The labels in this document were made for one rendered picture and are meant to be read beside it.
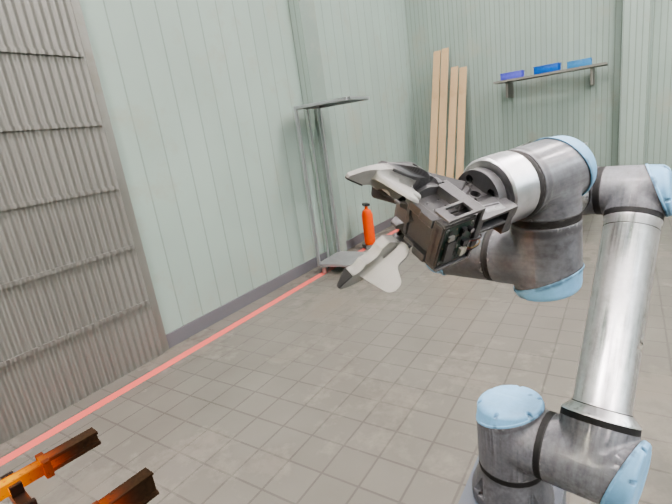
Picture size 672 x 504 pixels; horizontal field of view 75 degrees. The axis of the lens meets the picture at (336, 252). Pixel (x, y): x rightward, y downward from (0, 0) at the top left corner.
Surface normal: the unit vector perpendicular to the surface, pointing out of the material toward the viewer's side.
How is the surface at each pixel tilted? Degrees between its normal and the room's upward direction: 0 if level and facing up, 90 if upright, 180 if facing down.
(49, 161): 90
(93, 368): 90
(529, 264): 94
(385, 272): 48
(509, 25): 90
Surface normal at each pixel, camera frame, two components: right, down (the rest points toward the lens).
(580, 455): -0.69, -0.31
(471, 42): -0.54, 0.29
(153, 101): 0.83, 0.03
